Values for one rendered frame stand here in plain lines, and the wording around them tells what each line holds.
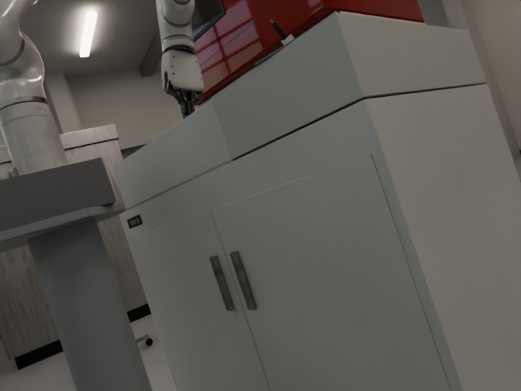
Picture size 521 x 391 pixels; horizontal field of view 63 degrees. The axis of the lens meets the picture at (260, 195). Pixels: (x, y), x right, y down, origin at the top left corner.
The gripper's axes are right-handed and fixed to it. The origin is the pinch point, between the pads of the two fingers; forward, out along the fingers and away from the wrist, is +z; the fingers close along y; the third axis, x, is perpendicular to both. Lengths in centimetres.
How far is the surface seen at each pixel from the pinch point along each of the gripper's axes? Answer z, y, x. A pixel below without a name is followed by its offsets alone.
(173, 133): 5.2, 3.4, -3.0
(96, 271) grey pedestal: 36.2, 21.0, -16.6
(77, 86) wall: -313, -209, -617
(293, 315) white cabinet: 53, -6, 18
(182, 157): 11.7, 2.0, -2.5
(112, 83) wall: -322, -265, -601
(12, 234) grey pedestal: 26.7, 38.8, -11.5
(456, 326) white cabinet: 56, -12, 50
